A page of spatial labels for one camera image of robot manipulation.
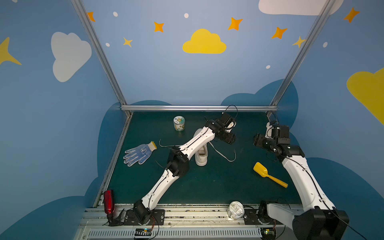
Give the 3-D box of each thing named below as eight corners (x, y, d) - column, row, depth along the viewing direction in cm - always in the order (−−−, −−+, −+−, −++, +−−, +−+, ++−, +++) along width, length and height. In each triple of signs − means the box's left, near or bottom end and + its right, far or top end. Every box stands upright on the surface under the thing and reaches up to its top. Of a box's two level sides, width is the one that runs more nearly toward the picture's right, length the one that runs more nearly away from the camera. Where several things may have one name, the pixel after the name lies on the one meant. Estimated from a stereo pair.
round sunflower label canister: (173, 131, 113) (172, 123, 106) (174, 123, 118) (173, 115, 111) (184, 131, 113) (184, 123, 106) (185, 123, 118) (184, 115, 111)
